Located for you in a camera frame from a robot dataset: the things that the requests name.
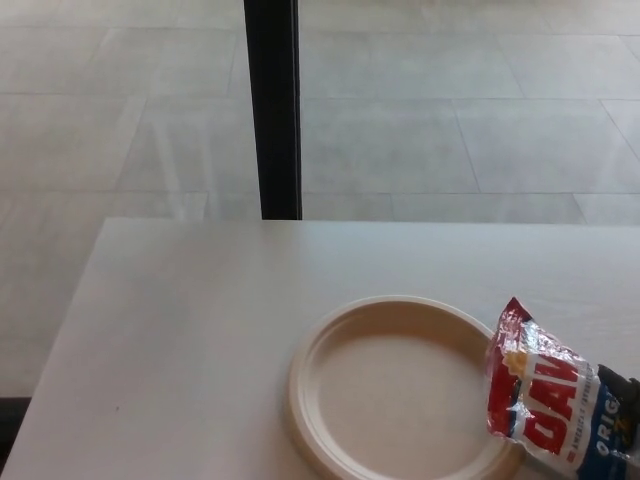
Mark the black vertical post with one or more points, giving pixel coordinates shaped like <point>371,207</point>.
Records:
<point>276,110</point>

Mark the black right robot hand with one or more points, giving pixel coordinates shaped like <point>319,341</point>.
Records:
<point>622,384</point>

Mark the red white sunflower seed bag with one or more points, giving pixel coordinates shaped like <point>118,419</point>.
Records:
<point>545,415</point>

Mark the beige round paper plate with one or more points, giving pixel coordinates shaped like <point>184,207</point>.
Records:
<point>390,390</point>

